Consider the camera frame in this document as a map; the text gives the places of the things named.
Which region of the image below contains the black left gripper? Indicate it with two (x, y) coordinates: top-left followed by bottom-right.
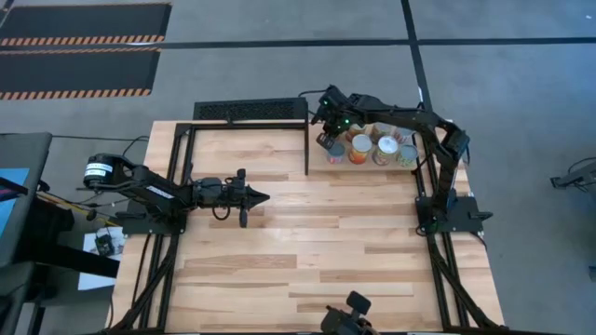
(193, 167), (271, 229)

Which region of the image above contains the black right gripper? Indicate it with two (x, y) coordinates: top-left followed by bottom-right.
(310, 85), (359, 151)

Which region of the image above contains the teal pink label small can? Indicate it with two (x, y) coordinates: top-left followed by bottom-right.
(326, 141), (347, 166)

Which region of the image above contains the orange label can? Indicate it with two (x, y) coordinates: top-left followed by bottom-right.
(347, 133), (373, 166)

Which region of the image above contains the yellow green label large can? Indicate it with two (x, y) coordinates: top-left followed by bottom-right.
(372, 135), (400, 168)

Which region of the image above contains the black perforated metal panel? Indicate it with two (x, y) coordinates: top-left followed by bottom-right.
(193, 96), (309, 123)

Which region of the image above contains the small black device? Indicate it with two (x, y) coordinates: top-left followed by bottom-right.
(94, 234), (115, 256)

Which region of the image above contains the white paper sheet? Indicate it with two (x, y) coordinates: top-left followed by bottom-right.
(77, 227), (126, 292)

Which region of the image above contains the hazard-striped black floor mat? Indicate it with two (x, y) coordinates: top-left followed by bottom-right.
(0, 2), (173, 47)
(0, 47), (162, 101)

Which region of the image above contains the blue panel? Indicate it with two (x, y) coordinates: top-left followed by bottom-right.
(0, 167), (30, 238)

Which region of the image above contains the black tripod stand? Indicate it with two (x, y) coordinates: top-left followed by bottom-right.
(550, 156), (596, 192)

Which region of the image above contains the black aluminium table frame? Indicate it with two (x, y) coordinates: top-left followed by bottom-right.
(104, 118), (508, 335)

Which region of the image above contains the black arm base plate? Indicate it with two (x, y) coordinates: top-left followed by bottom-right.
(415, 194), (494, 234)
(115, 197), (190, 236)

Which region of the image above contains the black floor cable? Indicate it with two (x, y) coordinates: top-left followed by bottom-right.
(53, 133), (151, 208)

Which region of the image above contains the black camera device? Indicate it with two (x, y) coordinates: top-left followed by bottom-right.
(319, 290), (373, 335)

